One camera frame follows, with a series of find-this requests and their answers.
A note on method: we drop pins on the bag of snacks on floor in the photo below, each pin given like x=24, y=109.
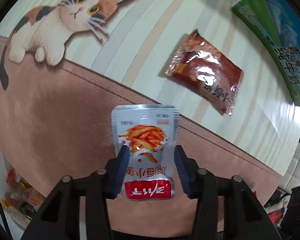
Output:
x=21, y=201

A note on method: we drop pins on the brown red snack packet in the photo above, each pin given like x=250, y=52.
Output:
x=202, y=68

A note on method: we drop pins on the blue milk cardboard box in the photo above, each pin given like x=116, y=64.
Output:
x=277, y=25

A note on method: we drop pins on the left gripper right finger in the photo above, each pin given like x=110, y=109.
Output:
x=244, y=216

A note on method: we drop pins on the silver spicy fish packet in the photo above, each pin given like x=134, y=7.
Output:
x=150, y=132

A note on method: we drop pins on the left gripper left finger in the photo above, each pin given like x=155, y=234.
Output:
x=59, y=215

